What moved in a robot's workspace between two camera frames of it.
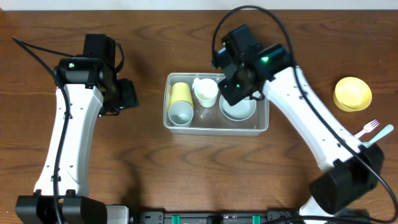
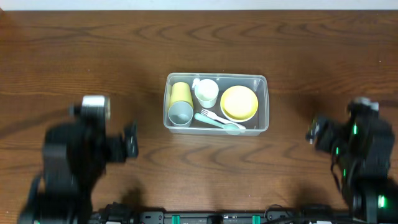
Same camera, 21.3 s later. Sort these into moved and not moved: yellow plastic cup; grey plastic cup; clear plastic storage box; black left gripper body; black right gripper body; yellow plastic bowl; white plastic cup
Moved: yellow plastic bowl; black right gripper body; black left gripper body
Not moved: clear plastic storage box; grey plastic cup; yellow plastic cup; white plastic cup
